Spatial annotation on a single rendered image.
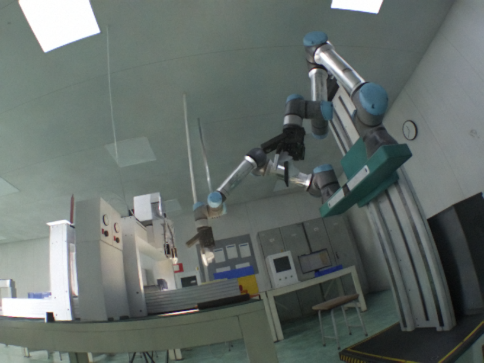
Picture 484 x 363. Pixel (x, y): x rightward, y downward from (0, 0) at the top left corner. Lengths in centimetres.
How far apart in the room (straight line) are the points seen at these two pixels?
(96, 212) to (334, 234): 505
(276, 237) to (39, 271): 595
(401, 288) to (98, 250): 137
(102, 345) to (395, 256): 131
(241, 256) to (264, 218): 101
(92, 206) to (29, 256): 673
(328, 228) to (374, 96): 475
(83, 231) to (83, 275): 17
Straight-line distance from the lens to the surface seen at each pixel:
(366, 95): 101
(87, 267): 101
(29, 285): 764
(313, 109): 100
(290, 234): 533
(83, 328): 84
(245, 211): 582
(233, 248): 558
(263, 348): 72
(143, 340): 76
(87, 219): 106
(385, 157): 100
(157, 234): 140
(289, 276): 397
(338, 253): 555
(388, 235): 141
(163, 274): 193
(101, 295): 97
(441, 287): 123
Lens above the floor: 77
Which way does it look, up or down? 25 degrees up
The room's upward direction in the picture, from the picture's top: 14 degrees counter-clockwise
